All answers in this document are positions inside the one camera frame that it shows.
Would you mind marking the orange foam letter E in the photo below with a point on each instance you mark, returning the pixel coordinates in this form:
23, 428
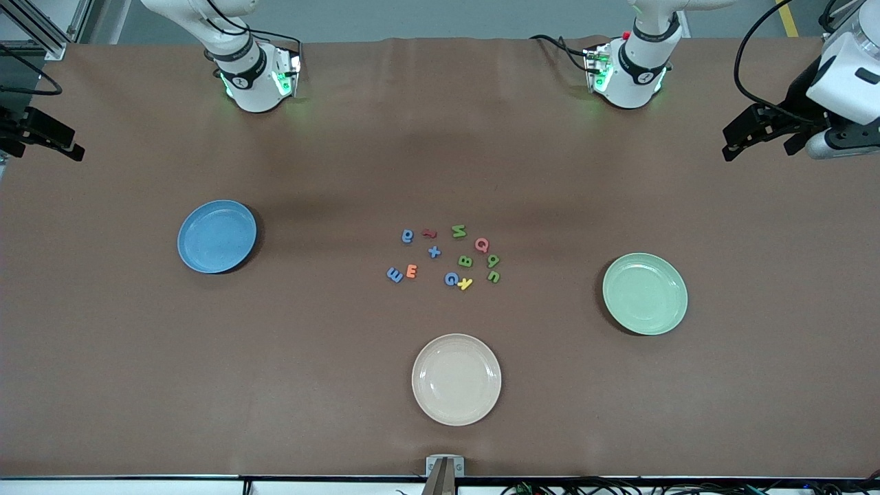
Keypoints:
411, 271

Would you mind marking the blue foam letter E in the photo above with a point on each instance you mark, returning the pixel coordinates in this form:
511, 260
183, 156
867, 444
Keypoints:
394, 275

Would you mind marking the brown table cover sheet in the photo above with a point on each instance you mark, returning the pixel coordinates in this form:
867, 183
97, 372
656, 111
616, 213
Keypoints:
206, 385

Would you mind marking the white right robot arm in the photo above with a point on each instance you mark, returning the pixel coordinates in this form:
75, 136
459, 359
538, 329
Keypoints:
251, 89

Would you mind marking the green round plate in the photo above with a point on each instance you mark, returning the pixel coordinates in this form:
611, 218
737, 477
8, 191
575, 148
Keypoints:
645, 294

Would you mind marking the aluminium extrusion frame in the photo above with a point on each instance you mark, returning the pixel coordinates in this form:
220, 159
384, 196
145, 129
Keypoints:
51, 48

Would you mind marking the yellow floor tape strip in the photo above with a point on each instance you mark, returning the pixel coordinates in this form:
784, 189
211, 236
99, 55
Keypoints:
789, 20

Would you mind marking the beige round plate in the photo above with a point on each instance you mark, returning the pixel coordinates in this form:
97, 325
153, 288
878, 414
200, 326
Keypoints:
456, 379

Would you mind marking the pink foam letter Q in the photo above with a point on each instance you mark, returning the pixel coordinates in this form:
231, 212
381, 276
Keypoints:
482, 245

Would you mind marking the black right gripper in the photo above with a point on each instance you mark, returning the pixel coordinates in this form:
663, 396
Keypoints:
15, 130

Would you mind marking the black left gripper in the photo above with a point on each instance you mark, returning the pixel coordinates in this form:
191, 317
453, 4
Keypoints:
797, 92

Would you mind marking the blue foam letter G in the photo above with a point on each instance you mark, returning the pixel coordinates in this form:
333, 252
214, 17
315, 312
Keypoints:
451, 278

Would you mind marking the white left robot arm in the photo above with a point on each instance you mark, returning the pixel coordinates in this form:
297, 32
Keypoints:
636, 75

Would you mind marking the blue round plate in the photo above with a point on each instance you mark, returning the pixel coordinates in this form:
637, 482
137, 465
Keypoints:
216, 237

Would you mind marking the green foam letter B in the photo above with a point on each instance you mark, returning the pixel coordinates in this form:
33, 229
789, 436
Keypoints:
465, 261

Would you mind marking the grey metal camera bracket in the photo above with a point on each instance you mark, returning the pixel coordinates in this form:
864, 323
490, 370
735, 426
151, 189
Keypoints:
432, 465

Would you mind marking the yellow foam letter K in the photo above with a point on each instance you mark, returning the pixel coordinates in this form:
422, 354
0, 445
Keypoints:
465, 283

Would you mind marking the green foam letter M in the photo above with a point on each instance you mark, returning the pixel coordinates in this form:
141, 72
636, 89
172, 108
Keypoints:
458, 231

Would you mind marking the green foam digit 9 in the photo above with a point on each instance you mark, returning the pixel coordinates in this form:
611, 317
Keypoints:
493, 260

